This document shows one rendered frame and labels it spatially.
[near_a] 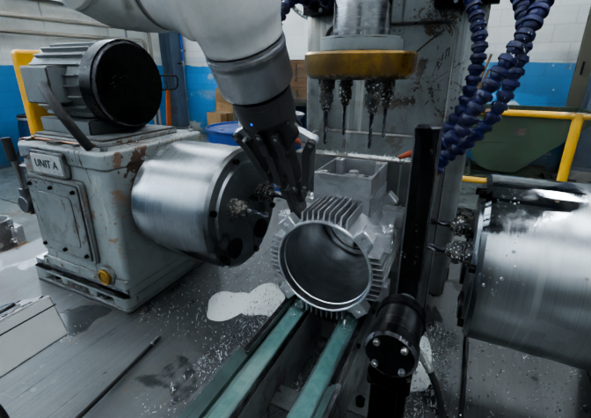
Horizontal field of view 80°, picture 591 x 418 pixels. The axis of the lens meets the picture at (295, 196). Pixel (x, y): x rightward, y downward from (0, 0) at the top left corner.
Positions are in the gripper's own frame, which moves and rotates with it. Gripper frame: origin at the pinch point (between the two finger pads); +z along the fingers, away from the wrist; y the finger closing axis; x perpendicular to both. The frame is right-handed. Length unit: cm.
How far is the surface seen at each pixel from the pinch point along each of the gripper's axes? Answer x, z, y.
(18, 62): -12, -17, 71
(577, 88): -445, 262, -137
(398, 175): -15.9, 8.3, -12.9
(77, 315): 25, 21, 48
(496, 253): 3.5, -0.2, -28.8
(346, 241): -7.5, 21.4, -3.8
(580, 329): 8.0, 4.9, -38.3
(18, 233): -15, 111, 249
